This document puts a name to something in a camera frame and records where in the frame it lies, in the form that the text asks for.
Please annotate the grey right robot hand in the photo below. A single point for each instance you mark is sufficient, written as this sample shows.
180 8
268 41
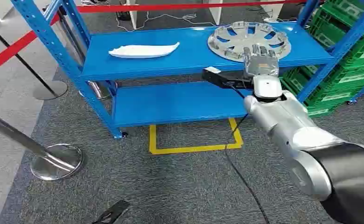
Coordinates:
261 66

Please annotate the silver wheel hubcap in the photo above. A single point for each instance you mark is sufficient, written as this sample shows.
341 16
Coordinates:
240 34

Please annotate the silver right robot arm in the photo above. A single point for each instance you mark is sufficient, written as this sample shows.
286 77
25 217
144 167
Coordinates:
293 126

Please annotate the white table leg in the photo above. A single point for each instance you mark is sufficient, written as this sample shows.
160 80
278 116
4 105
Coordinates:
133 15
216 12

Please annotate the blue metal shelf rack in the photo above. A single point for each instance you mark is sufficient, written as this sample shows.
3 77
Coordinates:
182 58

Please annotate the red barrier belt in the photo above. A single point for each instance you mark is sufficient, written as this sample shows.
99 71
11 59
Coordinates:
169 6
9 51

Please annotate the white plastic trim part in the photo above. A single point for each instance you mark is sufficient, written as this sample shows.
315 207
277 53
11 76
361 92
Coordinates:
141 51

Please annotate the black stanchion with grey base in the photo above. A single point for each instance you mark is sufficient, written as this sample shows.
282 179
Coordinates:
50 90

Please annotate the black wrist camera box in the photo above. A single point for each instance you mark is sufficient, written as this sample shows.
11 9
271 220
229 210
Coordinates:
219 78

